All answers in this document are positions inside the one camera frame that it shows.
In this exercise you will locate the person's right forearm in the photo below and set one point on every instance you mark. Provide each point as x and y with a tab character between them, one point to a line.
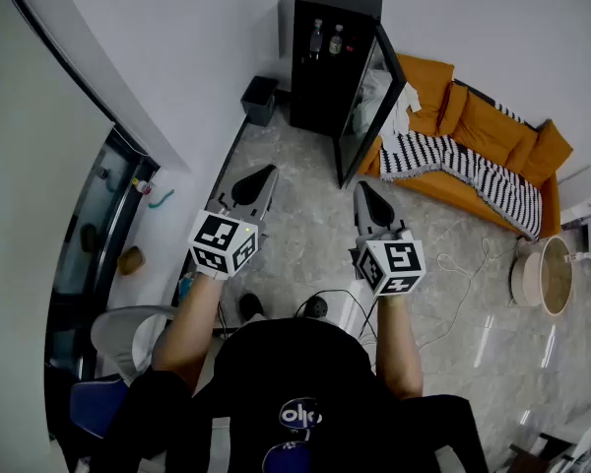
399	343

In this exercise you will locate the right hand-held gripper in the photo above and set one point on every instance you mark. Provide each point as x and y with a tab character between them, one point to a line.
399	259

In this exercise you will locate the orange sofa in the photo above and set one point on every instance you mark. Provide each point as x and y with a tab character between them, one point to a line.
482	126

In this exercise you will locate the black waste bin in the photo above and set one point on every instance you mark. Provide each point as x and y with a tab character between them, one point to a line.
260	96

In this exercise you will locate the white box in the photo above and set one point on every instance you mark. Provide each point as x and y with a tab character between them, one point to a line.
583	190

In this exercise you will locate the person's black left shoe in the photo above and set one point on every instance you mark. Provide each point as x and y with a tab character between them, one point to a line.
251	306

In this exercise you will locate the person's black right shoe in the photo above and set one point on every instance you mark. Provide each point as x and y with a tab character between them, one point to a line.
316	306

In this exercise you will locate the person's black shirt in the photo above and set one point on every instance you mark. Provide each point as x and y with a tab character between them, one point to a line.
295	362

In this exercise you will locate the striped throw pillow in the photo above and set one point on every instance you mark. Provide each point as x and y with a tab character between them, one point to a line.
509	112

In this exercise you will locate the clear bottle blue label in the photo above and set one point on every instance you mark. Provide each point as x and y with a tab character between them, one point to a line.
316	42

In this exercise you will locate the white cloth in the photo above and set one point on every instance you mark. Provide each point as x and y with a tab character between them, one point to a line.
399	111

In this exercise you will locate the brown sponge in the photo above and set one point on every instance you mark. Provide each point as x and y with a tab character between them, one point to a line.
130	260

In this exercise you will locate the black cabinet fridge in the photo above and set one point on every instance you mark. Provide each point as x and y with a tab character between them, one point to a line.
325	106

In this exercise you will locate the blue seat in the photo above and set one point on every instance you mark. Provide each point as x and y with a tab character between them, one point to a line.
96	404

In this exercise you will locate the person's left forearm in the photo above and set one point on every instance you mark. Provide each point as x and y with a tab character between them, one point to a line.
192	323

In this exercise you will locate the teal white packet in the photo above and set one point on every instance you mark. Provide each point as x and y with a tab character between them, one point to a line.
186	288

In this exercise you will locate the clear bottle white cap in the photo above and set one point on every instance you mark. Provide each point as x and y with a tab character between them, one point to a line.
336	45

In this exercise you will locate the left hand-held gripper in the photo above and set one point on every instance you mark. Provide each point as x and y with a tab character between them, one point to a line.
216	237

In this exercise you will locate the grey white chair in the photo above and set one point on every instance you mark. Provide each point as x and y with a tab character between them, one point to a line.
118	338

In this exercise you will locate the black glass fridge door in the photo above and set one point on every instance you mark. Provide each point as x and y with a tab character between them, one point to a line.
364	116

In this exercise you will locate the black white striped blanket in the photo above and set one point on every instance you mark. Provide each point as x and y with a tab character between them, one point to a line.
497	185

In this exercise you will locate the teal curved object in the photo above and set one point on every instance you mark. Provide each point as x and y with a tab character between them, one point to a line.
160	201

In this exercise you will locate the person's black shoe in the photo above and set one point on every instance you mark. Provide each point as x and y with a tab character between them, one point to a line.
316	306
251	306

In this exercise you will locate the dark bottle red cap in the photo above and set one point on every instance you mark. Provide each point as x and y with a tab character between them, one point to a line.
351	46

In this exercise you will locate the dark framed glass door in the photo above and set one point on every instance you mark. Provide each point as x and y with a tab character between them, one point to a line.
91	205

